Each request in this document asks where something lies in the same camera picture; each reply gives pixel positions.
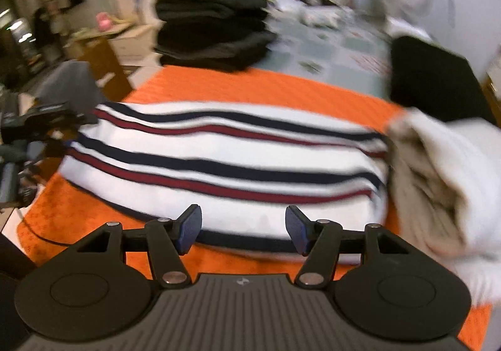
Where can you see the black garment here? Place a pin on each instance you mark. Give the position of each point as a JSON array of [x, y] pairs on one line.
[[430, 76]]

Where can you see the striped white sweater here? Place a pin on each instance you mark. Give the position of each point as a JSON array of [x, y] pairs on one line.
[[235, 147]]

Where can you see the cream low cabinet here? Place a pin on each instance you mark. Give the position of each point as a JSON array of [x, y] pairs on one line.
[[133, 41]]

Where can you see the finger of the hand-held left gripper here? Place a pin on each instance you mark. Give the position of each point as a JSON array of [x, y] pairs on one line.
[[54, 113]]

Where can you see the grey cloth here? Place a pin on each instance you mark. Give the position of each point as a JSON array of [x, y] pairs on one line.
[[66, 80]]

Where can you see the wooden chair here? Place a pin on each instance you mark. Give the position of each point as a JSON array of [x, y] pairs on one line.
[[105, 65]]

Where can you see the orange patterned mat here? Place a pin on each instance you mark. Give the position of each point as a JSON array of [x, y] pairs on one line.
[[274, 80]]

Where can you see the pink kettlebell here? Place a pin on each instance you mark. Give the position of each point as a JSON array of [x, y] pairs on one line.
[[105, 22]]

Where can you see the white power strip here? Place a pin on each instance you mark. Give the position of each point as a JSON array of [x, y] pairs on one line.
[[321, 16]]

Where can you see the cream sweatshirt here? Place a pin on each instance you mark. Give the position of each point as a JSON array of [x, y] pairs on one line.
[[450, 178]]

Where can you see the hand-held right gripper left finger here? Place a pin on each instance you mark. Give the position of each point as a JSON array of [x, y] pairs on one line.
[[190, 229]]

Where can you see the stack of dark folded clothes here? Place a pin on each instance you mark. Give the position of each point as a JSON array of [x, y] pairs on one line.
[[211, 29]]

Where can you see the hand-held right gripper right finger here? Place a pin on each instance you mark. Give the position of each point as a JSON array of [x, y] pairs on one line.
[[296, 229]]

